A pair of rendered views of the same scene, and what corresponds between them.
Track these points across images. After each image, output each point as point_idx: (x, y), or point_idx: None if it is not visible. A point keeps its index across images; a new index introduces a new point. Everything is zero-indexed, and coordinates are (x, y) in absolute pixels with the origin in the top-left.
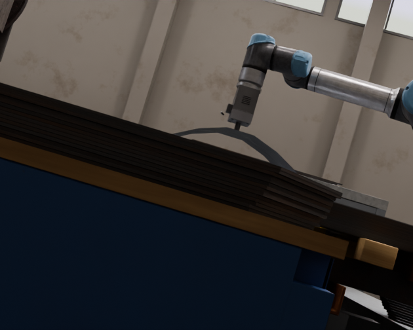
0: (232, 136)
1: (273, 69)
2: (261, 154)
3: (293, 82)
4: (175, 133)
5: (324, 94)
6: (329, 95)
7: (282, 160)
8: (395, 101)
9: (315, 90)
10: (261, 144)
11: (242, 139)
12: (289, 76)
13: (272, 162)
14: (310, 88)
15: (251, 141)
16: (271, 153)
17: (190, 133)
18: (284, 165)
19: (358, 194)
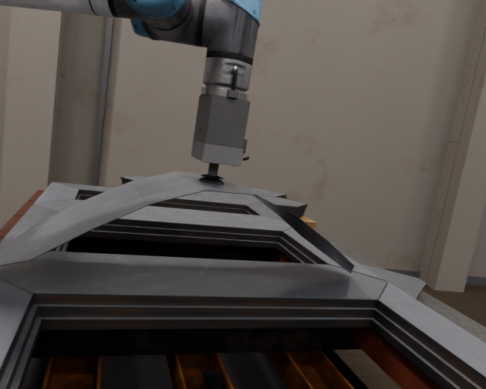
0: (224, 190)
1: (194, 45)
2: (154, 202)
3: (152, 25)
4: (276, 212)
5: (69, 10)
6: (57, 10)
7: (115, 191)
8: None
9: (95, 15)
10: (159, 179)
11: (203, 188)
12: (163, 37)
13: (125, 210)
14: (108, 16)
15: (181, 182)
16: (136, 188)
17: (285, 211)
18: (105, 200)
19: None
